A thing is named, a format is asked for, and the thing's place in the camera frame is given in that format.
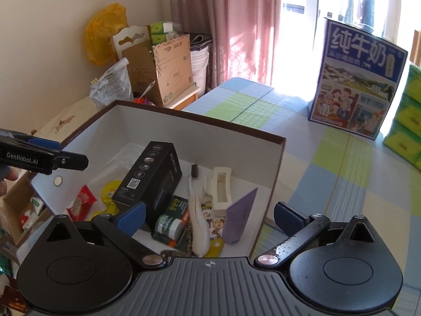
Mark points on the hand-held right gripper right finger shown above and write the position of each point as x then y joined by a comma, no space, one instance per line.
286,215

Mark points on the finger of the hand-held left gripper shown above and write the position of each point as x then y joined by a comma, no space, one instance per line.
44,144
72,162

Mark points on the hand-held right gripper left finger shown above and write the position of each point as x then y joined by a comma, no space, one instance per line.
131,218

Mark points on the yellow snack packet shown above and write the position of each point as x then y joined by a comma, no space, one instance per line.
110,192

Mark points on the green blister card pack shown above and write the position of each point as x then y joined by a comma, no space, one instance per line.
169,225

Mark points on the red snack packet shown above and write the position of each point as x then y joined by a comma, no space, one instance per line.
80,202

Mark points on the black product box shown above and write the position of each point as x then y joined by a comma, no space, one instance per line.
144,174

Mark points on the purple tube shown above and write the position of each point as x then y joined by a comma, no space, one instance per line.
240,217

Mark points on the brown striped hair claw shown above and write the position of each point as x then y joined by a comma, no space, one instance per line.
188,240

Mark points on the white toothbrush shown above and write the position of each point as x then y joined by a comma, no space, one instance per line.
199,223

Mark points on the cream hair clip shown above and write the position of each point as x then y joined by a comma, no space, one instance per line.
220,191

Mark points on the brown cardboard box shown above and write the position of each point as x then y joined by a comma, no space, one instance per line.
197,138

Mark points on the plaid cloth-covered desktop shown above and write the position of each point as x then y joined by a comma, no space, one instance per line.
329,177

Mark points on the person's left hand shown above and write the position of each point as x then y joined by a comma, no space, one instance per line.
6,181

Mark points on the open cardboard box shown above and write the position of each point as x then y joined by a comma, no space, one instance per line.
13,200

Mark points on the clear printed plastic bag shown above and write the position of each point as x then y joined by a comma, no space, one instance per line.
110,85

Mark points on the orange plastic bag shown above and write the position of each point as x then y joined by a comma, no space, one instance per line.
102,36

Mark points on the red printed box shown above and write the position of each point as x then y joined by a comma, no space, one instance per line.
14,299

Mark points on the printed milk carton box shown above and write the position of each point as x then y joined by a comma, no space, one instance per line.
358,85

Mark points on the stack of green tissue packs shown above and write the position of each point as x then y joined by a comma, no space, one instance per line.
408,121

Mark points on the small green tissue pack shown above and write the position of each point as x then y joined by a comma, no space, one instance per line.
161,31

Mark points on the white plastic bucket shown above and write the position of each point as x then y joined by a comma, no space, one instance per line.
200,67

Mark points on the glass balcony door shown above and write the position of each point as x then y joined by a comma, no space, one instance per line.
302,39

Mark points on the pink curtain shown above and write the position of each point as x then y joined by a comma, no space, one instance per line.
230,23

